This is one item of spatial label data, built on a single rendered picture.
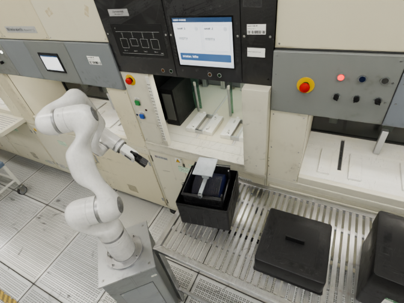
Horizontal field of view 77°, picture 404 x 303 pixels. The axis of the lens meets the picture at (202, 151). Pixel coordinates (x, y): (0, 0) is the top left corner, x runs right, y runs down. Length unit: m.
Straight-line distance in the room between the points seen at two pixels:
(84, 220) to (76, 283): 1.34
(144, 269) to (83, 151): 0.65
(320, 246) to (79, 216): 1.02
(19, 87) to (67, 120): 1.75
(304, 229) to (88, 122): 1.04
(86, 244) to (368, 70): 2.38
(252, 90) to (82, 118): 0.70
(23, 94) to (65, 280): 1.64
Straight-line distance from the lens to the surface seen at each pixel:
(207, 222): 1.38
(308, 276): 1.21
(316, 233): 1.31
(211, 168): 1.23
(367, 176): 1.60
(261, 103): 1.18
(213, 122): 1.85
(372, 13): 1.07
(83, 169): 1.10
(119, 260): 1.43
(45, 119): 1.11
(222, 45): 1.18
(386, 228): 1.23
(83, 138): 1.07
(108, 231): 1.24
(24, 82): 2.82
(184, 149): 1.70
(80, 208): 1.15
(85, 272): 2.47
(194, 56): 1.26
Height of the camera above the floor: 1.96
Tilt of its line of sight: 41 degrees down
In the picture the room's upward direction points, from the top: 10 degrees counter-clockwise
